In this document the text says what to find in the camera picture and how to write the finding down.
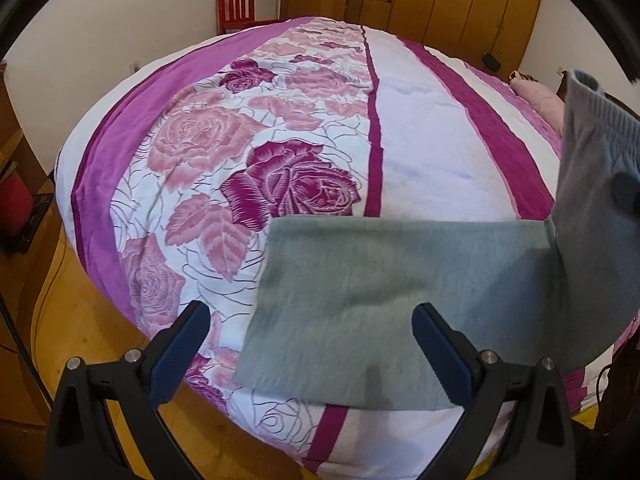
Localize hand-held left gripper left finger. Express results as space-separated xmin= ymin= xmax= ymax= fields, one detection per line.
xmin=46 ymin=301 xmax=212 ymax=480

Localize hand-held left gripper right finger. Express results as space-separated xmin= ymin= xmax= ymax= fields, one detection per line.
xmin=411 ymin=302 xmax=578 ymax=480

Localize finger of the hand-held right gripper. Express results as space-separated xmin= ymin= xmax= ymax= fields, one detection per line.
xmin=614 ymin=172 xmax=640 ymax=216

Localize grey pants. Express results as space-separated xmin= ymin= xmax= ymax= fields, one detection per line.
xmin=232 ymin=69 xmax=640 ymax=411

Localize long pink checked pillow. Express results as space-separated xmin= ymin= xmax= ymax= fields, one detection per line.
xmin=510 ymin=71 xmax=568 ymax=133

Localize dark cloth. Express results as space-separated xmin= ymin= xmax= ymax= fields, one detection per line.
xmin=570 ymin=310 xmax=640 ymax=480

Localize purple floral blanket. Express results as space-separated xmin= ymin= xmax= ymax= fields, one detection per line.
xmin=54 ymin=16 xmax=640 ymax=480

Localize red container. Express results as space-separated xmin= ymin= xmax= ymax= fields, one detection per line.
xmin=0 ymin=160 xmax=35 ymax=246

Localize wooden wardrobe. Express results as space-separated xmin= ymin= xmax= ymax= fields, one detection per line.
xmin=279 ymin=0 xmax=546 ymax=73

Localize red wooden chair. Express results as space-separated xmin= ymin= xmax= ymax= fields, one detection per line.
xmin=217 ymin=0 xmax=257 ymax=35

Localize black cable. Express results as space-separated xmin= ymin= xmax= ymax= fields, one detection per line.
xmin=0 ymin=290 xmax=51 ymax=411

